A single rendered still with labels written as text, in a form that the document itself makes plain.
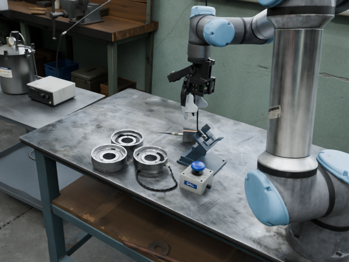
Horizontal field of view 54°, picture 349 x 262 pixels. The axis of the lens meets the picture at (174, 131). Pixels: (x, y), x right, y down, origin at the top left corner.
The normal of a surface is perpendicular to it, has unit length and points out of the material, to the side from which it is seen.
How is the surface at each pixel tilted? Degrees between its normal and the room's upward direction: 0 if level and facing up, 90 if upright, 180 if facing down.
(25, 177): 0
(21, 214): 0
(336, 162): 8
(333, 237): 72
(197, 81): 87
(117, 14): 90
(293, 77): 79
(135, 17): 90
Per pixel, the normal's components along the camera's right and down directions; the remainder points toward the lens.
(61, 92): 0.89, 0.27
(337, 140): -0.52, 0.37
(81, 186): 0.07, -0.88
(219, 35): 0.30, 0.40
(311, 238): -0.63, 0.02
